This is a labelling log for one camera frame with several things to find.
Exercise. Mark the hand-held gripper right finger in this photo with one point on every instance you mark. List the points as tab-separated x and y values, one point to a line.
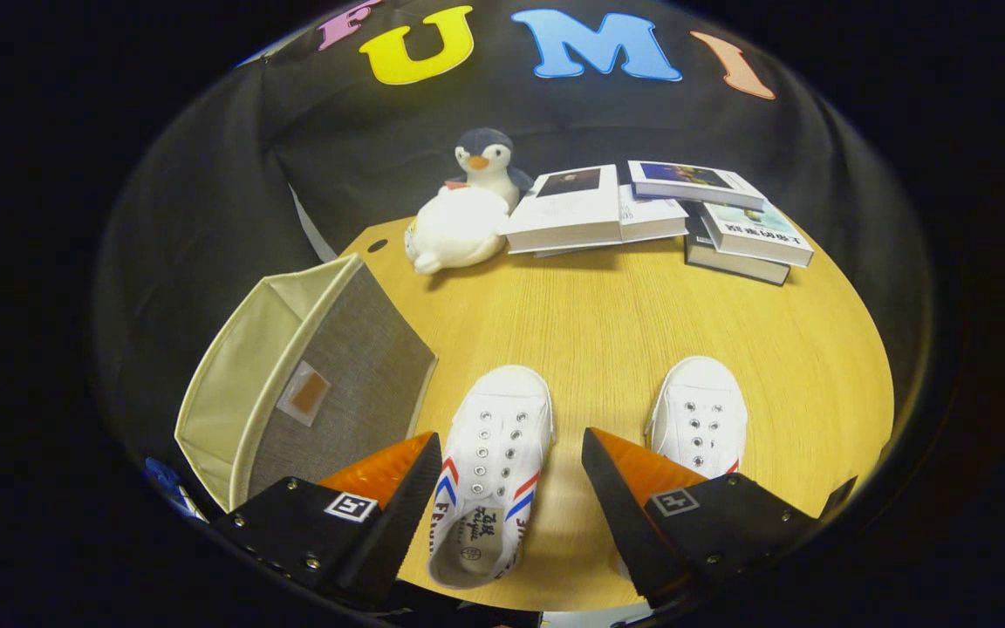
620	515

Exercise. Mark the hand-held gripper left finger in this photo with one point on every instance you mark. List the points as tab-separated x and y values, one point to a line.
398	523

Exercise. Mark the white canvas shoe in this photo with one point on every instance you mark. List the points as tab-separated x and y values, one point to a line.
699	392
502	410

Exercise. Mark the grey fabric storage box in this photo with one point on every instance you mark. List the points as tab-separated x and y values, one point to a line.
354	349

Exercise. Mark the blue object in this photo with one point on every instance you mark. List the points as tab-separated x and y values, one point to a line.
167	484

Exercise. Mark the dark grey book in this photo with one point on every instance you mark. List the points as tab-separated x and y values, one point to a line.
729	262

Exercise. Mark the plain white book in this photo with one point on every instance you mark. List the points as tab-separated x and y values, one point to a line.
651	218

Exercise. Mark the white book with dark photo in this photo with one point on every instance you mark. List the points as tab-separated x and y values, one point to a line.
568	209

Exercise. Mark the book with pale green cover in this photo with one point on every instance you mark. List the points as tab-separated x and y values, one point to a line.
755	231

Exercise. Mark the book with blue cover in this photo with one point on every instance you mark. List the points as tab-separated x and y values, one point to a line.
694	185

